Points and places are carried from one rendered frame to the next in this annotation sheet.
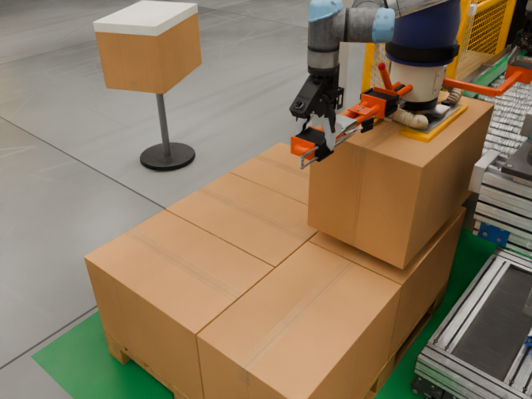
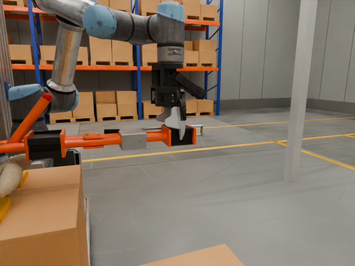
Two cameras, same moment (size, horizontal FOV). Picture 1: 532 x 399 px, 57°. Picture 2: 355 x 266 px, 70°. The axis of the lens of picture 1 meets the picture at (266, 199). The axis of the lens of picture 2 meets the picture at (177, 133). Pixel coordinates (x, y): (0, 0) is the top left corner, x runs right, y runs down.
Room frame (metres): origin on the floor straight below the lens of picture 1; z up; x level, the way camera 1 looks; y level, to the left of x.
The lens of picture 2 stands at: (1.80, 0.24, 1.30)
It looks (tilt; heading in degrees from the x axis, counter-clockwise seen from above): 13 degrees down; 210
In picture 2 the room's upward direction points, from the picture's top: straight up
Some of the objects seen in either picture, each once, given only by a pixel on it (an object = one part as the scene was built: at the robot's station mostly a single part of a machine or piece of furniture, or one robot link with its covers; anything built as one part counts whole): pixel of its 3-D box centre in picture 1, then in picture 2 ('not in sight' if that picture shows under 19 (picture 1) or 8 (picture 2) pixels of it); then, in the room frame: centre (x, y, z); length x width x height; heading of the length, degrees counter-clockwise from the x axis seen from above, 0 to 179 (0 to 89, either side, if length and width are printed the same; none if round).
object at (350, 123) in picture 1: (340, 127); (132, 139); (1.27, -0.21, 1.13); 0.07 x 0.07 x 0.04; 50
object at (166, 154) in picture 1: (162, 118); not in sight; (3.19, 0.71, 0.31); 0.40 x 0.40 x 0.62
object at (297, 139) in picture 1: (311, 142); (178, 134); (1.17, -0.12, 1.13); 0.08 x 0.07 x 0.05; 140
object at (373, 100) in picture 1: (378, 102); (47, 143); (1.43, -0.35, 1.14); 0.10 x 0.08 x 0.06; 50
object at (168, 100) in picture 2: (322, 89); (168, 85); (1.18, -0.15, 1.28); 0.09 x 0.08 x 0.12; 140
